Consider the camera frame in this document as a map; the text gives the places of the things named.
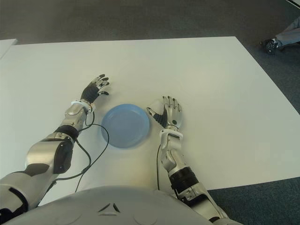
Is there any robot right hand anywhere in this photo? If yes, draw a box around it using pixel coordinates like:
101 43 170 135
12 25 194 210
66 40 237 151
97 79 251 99
146 95 183 129

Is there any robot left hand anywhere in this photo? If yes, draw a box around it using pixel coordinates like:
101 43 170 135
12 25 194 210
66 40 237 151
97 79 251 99
81 74 110 103

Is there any white charger plug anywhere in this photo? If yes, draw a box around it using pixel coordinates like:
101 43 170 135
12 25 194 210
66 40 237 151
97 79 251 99
150 98 166 115

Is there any blue plastic plate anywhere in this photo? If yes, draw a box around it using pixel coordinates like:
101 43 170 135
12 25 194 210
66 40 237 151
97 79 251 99
100 103 150 149

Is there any white side table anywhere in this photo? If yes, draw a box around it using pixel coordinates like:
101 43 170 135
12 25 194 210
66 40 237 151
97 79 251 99
0 38 18 59

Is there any grey robot torso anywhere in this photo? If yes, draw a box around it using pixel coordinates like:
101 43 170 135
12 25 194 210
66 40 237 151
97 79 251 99
0 185 211 225

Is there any black dotted shoe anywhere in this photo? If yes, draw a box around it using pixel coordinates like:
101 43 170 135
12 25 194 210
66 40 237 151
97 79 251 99
260 38 278 55

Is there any grey trouser leg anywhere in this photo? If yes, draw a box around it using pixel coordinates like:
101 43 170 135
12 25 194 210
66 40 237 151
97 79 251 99
274 17 300 51

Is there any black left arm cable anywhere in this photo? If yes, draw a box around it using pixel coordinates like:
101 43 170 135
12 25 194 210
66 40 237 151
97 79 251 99
55 112 110 193

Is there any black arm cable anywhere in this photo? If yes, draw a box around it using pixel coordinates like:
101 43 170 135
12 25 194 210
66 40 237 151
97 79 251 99
55 112 110 193
156 144 162 190

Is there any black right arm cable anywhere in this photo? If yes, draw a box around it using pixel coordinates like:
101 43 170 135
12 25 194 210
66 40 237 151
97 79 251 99
156 144 162 190

